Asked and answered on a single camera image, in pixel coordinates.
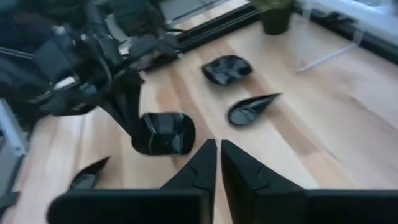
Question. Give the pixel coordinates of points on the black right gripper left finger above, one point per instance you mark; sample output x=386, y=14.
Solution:
x=202, y=180

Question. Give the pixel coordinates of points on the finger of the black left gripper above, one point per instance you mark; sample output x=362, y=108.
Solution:
x=127, y=102

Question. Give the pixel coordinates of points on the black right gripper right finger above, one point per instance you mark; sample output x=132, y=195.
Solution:
x=255, y=196

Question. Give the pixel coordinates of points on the black oval mini plate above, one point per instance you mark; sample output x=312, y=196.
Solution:
x=168, y=137
x=227, y=71

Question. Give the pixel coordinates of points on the black teardrop mini plate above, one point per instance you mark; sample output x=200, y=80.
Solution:
x=245, y=115
x=85, y=182

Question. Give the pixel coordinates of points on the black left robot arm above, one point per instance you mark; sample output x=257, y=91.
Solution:
x=18, y=25

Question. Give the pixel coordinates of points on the green potted plant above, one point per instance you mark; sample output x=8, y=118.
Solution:
x=275, y=21

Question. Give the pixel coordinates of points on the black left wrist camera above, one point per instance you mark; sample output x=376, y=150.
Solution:
x=54, y=60

